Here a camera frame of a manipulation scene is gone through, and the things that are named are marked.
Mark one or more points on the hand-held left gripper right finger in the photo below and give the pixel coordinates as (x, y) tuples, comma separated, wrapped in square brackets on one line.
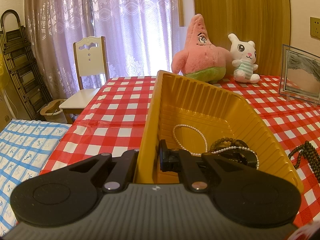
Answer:
[(163, 156)]

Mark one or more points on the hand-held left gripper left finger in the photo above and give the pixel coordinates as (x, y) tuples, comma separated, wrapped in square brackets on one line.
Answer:
[(127, 161)]

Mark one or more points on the gold plastic tray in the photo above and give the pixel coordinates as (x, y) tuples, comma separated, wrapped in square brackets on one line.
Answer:
[(200, 105)]

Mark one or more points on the red white checkered tablecloth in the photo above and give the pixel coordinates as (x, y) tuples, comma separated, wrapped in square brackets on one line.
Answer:
[(112, 120)]

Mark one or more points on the small waste basket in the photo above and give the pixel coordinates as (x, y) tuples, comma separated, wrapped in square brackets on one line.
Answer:
[(51, 110)]

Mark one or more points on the blue patterned white blanket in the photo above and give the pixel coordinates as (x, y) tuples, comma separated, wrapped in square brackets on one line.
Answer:
[(27, 150)]

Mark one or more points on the white wooden chair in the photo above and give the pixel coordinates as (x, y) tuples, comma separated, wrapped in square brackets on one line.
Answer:
[(87, 62)]

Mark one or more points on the pink starfish plush toy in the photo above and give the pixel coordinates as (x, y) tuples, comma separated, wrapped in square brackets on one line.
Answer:
[(200, 55)]

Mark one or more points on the white rabbit plush toy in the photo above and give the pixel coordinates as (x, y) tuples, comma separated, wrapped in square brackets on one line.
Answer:
[(243, 60)]

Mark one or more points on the purple lace curtain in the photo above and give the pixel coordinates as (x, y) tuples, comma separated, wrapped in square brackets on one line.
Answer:
[(120, 30)]

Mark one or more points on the black folding rack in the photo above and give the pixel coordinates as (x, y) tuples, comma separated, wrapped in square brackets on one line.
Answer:
[(22, 67)]

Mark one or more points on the red white garment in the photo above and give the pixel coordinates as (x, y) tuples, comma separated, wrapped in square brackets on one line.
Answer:
[(305, 232)]

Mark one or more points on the wooden door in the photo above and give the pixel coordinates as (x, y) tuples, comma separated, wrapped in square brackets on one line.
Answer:
[(240, 10)]

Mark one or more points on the glass sand picture frame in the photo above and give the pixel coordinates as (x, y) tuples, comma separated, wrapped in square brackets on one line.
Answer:
[(302, 75)]

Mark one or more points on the beige wall socket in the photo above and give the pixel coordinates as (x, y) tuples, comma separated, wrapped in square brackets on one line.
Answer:
[(315, 27)]

